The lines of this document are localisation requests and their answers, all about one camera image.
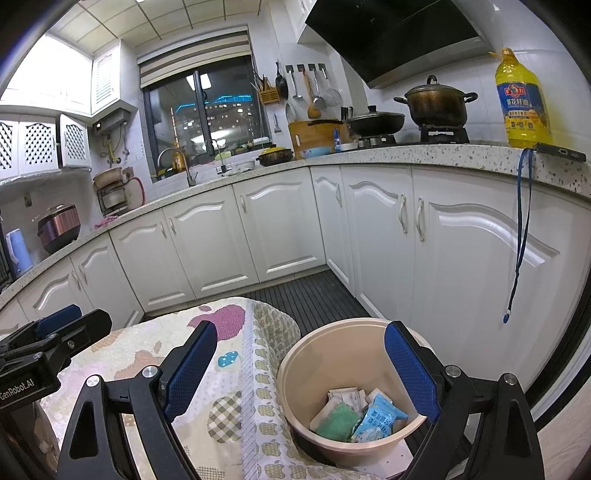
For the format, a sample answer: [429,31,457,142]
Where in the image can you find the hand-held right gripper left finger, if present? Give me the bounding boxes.
[55,320,219,480]

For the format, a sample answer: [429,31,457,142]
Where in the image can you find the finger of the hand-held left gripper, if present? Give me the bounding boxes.
[46,308,113,365]
[0,304,83,355]

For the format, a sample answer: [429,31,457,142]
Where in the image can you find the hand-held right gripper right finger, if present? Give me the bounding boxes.
[384,320,546,480]

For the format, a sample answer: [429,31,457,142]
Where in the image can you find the blue plastic packet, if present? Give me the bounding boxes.
[351,393,409,443]

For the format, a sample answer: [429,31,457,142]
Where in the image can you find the beige round bin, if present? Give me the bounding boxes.
[276,318,437,467]

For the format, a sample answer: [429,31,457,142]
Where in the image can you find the green cloth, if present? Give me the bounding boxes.
[316,404,363,443]

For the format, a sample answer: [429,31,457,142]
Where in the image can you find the printed apple pattern blanket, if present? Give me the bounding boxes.
[39,298,384,480]

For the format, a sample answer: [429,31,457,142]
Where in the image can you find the light blue electric kettle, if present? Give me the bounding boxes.
[4,228,35,278]

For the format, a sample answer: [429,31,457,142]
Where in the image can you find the copper rice cooker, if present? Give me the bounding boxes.
[37,204,81,254]

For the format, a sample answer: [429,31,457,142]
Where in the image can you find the white perforated board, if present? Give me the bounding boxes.
[355,438,414,478]

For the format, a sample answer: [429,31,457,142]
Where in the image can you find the beige clay pot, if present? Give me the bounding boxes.
[92,167,124,188]

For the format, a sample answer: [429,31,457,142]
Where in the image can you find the white base cabinets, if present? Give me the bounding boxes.
[0,164,591,384]

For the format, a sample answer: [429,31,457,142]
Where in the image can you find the curved steel kitchen faucet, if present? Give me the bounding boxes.
[157,148,197,188]

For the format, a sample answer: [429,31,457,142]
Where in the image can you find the white water heater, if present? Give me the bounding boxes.
[90,110,139,134]

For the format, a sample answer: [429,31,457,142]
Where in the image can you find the speckled kitchen countertop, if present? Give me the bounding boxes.
[0,141,591,315]

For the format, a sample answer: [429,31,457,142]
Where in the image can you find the dark kitchen window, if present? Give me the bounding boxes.
[141,55,262,183]

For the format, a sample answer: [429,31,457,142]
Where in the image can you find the yellow lidded black pot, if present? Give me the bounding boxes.
[256,145,295,168]

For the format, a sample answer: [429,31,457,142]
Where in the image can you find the black gas stove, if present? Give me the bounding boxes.
[358,124,472,148]

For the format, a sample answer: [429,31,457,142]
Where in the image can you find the black lidded wok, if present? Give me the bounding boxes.
[308,105,406,138]

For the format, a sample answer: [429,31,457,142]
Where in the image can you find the wooden cutting board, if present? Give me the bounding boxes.
[288,119,345,160]

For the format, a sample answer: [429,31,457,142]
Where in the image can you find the black smartphone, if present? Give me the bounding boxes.
[536,142,588,162]

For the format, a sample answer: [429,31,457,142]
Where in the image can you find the brass stockpot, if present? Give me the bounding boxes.
[393,75,479,129]

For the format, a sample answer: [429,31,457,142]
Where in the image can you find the wooden spoon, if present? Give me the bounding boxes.
[302,69,321,120]

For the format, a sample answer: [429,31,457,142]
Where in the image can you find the steel mesh skimmer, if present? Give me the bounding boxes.
[323,69,343,112]

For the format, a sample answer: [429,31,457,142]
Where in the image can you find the yellow cooking oil bottle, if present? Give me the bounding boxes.
[489,47,553,149]

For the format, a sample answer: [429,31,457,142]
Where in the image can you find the wooden utensil holder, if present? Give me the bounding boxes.
[257,76,280,104]

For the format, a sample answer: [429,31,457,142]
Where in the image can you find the striped roller blind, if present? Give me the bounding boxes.
[137,28,254,88]

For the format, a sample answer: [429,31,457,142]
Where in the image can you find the black range hood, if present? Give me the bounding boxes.
[305,0,495,89]

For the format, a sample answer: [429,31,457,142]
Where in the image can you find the black wire pot rack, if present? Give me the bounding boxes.
[96,182,132,217]

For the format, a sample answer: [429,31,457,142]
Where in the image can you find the white lattice wall cabinets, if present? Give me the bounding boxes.
[0,39,139,181]

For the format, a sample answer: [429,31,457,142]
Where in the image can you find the blue lanyard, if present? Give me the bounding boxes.
[503,148,536,325]

